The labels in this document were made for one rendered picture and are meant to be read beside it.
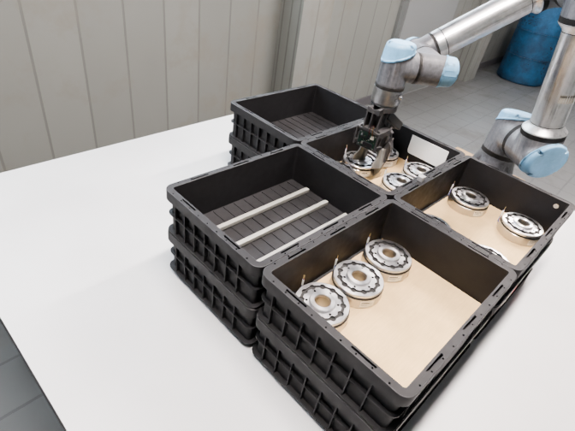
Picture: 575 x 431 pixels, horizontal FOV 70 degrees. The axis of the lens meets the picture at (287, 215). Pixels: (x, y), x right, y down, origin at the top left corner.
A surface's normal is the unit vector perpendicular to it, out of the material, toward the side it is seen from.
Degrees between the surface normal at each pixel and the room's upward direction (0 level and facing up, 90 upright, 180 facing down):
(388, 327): 0
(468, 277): 90
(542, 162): 97
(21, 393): 0
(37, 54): 90
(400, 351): 0
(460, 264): 90
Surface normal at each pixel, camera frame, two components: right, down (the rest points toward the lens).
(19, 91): 0.71, 0.50
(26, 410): 0.14, -0.79
